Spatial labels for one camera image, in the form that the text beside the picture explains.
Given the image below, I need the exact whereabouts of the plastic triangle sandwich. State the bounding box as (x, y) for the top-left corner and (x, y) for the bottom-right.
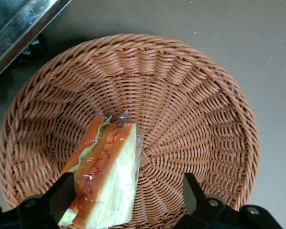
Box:
(58, 109), (143, 227)

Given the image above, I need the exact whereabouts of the round brown wicker basket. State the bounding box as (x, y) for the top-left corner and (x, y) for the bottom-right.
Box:
(0, 33), (261, 229)

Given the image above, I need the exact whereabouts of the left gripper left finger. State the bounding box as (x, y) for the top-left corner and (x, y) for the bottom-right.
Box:
(0, 173), (76, 229)

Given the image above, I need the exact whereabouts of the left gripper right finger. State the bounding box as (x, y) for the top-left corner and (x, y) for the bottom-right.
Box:
(173, 173), (283, 229)

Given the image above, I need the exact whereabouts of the black sealing machine yellow panel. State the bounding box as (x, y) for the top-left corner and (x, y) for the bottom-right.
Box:
(0, 0), (73, 84)

